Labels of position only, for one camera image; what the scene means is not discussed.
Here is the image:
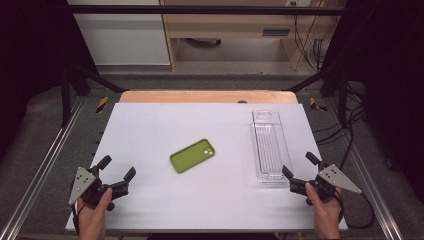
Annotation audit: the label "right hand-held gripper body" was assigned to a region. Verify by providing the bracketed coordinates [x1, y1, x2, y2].
[288, 163, 363, 204]

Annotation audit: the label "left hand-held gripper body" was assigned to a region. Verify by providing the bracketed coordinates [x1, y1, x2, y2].
[68, 165, 131, 212]

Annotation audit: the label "clear plastic packaging tray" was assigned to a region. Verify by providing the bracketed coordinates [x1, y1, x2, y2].
[250, 109, 295, 184]

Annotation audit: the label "green phone case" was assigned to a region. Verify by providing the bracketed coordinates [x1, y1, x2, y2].
[169, 138, 216, 175]

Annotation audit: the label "person's left hand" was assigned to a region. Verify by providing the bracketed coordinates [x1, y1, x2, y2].
[76, 187, 114, 240]

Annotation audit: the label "person's right hand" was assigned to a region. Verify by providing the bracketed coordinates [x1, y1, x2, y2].
[304, 182, 344, 240]

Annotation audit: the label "white table mat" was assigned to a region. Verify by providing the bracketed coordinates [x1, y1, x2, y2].
[65, 102, 349, 233]

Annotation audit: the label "black yellow tape marker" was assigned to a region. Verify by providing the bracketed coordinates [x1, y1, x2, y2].
[309, 96, 330, 113]
[95, 96, 110, 115]

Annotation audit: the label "black metal stand strut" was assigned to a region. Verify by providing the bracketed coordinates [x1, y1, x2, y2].
[282, 61, 350, 128]
[60, 62, 129, 128]

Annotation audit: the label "black curtain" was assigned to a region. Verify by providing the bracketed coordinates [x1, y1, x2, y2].
[0, 0, 98, 161]
[321, 0, 424, 194]

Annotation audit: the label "white cabinet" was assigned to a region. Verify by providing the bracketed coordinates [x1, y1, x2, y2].
[67, 0, 171, 66]

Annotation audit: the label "light wooden shelf unit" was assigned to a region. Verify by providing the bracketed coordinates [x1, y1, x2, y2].
[159, 0, 345, 72]

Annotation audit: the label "aluminium rail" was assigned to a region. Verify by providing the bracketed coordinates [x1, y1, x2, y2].
[0, 95, 85, 240]
[323, 98, 405, 240]

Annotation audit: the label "black floor cables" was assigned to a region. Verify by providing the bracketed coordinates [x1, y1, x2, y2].
[314, 82, 368, 172]

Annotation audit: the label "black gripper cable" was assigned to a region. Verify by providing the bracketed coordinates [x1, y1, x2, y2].
[339, 191, 376, 231]

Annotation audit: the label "bundle of black hanging cables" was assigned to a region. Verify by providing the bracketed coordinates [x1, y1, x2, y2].
[292, 2, 333, 72]

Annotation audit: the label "black metal frame bar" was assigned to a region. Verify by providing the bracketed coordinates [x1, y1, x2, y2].
[65, 4, 348, 17]

